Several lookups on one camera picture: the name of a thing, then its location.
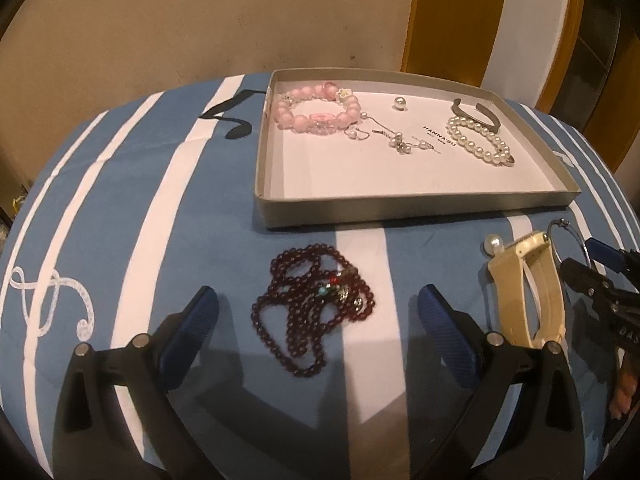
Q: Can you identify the white pearl bracelet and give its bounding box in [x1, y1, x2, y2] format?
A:
[446, 116, 516, 167]

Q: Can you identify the blue white striped cloth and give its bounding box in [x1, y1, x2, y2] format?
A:
[0, 72, 640, 480]

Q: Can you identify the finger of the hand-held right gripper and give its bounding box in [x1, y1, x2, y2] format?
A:
[559, 257, 640, 312]
[585, 239, 640, 274]

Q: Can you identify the person's right hand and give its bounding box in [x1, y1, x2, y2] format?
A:
[607, 357, 640, 421]

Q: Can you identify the pink bead bracelet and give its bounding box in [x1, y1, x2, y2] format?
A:
[271, 81, 362, 139]

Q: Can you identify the thin silver hoop bangle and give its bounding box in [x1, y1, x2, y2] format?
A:
[547, 218, 587, 262]

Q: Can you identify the grey cardboard box tray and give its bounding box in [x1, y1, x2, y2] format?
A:
[252, 68, 582, 231]

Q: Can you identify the wooden door frame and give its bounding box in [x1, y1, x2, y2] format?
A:
[400, 0, 501, 89]

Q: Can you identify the silver cuff bracelet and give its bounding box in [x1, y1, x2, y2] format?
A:
[451, 98, 501, 132]

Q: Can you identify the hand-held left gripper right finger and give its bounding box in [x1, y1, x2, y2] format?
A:
[417, 284, 586, 480]

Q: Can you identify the silver chain pearl earring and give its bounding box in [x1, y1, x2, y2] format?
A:
[345, 111, 444, 157]

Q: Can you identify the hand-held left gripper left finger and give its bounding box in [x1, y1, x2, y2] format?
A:
[51, 285, 221, 480]

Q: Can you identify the dark red bead necklace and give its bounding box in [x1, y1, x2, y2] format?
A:
[251, 243, 377, 379]

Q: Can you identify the wooden framed dark window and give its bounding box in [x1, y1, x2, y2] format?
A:
[532, 0, 640, 172]

